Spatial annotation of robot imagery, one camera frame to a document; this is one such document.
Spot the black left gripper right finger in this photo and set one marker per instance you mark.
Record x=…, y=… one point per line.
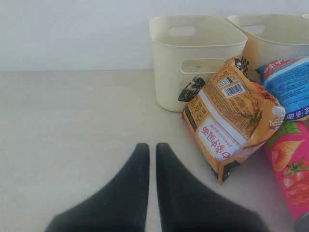
x=187, y=205

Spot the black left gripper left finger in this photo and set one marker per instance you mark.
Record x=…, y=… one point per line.
x=120, y=206

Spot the pink chips can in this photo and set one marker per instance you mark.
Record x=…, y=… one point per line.
x=288, y=153

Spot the cream bin triangle mark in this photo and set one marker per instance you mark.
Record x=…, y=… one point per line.
x=189, y=46

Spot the orange chips bag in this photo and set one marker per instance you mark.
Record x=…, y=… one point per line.
x=230, y=115

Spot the blue snack bag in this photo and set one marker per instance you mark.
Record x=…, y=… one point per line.
x=288, y=81

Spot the cream bin square mark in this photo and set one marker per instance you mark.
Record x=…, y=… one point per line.
x=270, y=38

